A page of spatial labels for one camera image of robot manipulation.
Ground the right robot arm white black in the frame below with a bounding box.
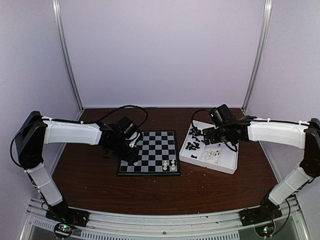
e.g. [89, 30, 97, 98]
[202, 116, 320, 221]

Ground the controller board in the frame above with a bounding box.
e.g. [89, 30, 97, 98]
[254, 223, 275, 238]
[53, 222, 75, 239]

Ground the aluminium frame post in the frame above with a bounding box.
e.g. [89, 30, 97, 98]
[241, 0, 273, 113]
[52, 0, 84, 112]

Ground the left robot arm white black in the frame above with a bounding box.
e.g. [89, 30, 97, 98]
[11, 111, 141, 222]

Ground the black chess pieces upper cluster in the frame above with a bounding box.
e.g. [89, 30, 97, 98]
[188, 126, 203, 142]

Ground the black chess pieces cluster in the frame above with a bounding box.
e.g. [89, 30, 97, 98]
[185, 141, 200, 151]
[188, 126, 203, 142]

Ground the black chess pieces lower cluster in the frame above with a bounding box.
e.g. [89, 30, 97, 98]
[185, 141, 200, 151]

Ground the white plastic tray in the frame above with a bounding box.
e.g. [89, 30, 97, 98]
[179, 120, 238, 175]

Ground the left black cable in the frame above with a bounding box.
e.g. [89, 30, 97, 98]
[42, 104, 149, 131]

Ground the black white chessboard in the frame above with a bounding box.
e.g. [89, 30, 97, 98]
[117, 130, 181, 177]

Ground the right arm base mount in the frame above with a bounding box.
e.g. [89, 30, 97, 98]
[239, 194, 283, 226]

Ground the right black cable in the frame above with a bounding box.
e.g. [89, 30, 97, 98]
[191, 108, 213, 128]

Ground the left aluminium frame post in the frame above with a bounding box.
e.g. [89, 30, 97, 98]
[52, 0, 84, 112]

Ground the right controller board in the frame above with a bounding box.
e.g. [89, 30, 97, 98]
[254, 223, 275, 238]

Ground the right aluminium frame post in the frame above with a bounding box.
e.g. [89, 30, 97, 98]
[241, 0, 273, 113]

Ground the left controller board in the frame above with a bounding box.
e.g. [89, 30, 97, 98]
[53, 222, 75, 239]

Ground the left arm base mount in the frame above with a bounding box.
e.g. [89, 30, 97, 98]
[45, 200, 90, 227]

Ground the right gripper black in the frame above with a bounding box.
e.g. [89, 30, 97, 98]
[203, 127, 231, 145]

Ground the black cable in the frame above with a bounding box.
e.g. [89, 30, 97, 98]
[42, 104, 149, 131]
[191, 108, 213, 128]

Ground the aluminium front rail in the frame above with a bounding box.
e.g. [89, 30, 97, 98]
[18, 198, 311, 240]

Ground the white chess pieces pile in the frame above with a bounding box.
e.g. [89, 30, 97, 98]
[201, 149, 220, 164]

